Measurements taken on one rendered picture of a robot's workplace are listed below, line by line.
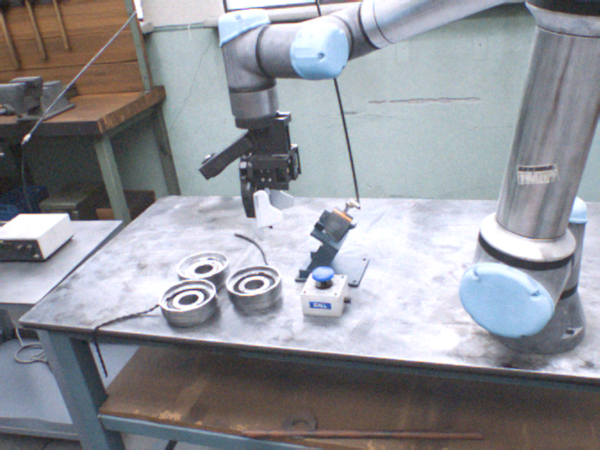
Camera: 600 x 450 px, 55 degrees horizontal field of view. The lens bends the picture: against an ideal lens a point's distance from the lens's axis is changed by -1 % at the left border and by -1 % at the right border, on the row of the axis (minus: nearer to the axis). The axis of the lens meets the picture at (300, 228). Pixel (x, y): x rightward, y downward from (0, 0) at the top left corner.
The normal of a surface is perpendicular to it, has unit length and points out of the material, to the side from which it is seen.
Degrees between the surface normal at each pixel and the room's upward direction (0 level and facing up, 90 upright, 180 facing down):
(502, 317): 98
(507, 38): 90
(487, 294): 98
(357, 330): 0
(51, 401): 0
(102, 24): 90
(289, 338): 0
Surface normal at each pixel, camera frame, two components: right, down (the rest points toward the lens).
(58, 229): 0.97, 0.00
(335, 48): 0.82, 0.17
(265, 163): -0.28, 0.46
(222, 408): -0.11, -0.89
